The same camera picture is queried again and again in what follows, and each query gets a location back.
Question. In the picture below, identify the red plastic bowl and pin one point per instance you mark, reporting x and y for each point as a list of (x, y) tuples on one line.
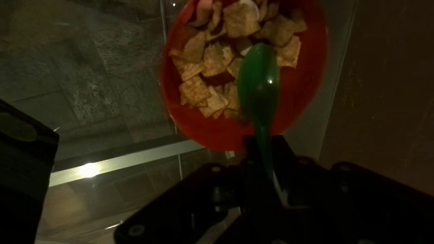
[(313, 68)]

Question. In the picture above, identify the green plastic spoon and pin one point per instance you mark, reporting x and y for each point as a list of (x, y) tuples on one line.
[(258, 86)]

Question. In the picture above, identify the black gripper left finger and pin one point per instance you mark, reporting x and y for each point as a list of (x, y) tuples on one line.
[(253, 167)]

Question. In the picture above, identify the cereal heap in red bowl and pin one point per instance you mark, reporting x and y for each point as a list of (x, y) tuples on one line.
[(212, 59)]

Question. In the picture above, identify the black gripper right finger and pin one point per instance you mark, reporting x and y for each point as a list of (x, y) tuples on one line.
[(285, 163)]

